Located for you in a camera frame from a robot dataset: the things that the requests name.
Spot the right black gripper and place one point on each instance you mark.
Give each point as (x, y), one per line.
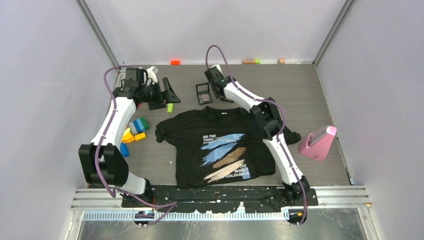
(218, 96)

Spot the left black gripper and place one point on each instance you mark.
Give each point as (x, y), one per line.
(160, 103)

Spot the black printed t-shirt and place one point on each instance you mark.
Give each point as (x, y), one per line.
(215, 146)

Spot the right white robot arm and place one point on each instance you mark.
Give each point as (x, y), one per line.
(268, 124)

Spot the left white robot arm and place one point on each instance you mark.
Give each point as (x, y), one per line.
(102, 160)

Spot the left black brooch box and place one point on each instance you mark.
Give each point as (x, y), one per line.
(203, 93)

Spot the lime green stick block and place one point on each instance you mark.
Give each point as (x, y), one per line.
(170, 108)

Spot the blue green stacked bricks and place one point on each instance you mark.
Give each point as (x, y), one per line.
(138, 126)

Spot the yellow toy bricks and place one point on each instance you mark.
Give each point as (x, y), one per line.
(128, 137)

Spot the blue toy brick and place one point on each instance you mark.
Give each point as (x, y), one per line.
(124, 150)

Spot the pink metronome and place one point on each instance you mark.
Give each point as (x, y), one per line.
(316, 145)

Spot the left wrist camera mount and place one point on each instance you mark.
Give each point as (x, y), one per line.
(152, 75)

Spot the red block at wall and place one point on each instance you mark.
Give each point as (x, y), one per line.
(175, 62)

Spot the tan block at wall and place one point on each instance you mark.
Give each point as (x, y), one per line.
(249, 61)

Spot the small wooden block at wall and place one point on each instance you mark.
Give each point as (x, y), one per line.
(281, 61)

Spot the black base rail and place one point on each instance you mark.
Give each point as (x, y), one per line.
(220, 199)

